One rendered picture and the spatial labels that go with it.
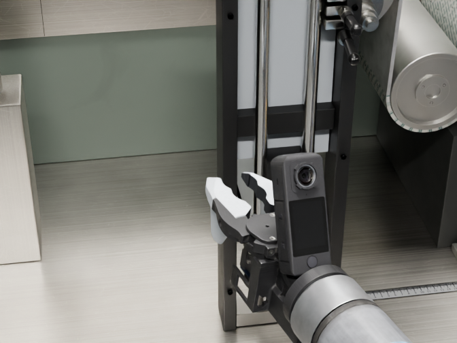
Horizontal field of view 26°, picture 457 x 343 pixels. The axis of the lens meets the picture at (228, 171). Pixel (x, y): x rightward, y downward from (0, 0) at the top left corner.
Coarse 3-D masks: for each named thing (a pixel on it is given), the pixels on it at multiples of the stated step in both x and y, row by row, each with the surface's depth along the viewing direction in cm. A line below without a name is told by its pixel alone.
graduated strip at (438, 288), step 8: (392, 288) 143; (400, 288) 143; (408, 288) 143; (416, 288) 143; (424, 288) 143; (432, 288) 143; (440, 288) 143; (448, 288) 143; (456, 288) 143; (376, 296) 142; (384, 296) 142; (392, 296) 142; (400, 296) 142; (408, 296) 142
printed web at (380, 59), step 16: (400, 0) 127; (432, 0) 149; (448, 0) 142; (384, 16) 133; (400, 16) 128; (432, 16) 150; (448, 16) 143; (368, 32) 141; (384, 32) 134; (448, 32) 144; (368, 48) 141; (384, 48) 134; (368, 64) 142; (384, 64) 134; (384, 80) 135; (384, 96) 135
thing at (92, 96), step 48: (0, 48) 157; (48, 48) 159; (96, 48) 160; (144, 48) 162; (192, 48) 163; (48, 96) 164; (96, 96) 165; (144, 96) 166; (192, 96) 168; (48, 144) 169; (96, 144) 170; (144, 144) 172; (192, 144) 173
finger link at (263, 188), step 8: (248, 176) 107; (256, 176) 107; (248, 184) 107; (256, 184) 106; (264, 184) 105; (256, 192) 106; (264, 192) 105; (272, 192) 104; (264, 200) 105; (272, 200) 103; (264, 208) 104; (272, 208) 102
